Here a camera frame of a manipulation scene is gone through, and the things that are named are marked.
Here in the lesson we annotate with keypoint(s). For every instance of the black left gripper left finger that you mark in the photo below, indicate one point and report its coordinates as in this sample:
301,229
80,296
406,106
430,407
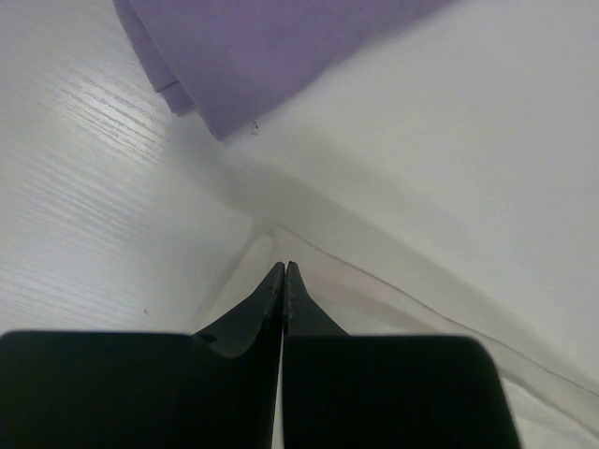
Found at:
215,388

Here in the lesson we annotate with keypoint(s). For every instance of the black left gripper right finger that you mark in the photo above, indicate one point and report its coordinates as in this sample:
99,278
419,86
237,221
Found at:
414,391

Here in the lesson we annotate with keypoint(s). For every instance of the white t shirt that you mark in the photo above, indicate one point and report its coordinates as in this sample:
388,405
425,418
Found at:
555,405

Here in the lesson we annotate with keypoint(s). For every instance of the purple t shirt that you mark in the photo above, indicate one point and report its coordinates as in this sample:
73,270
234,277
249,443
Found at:
234,61

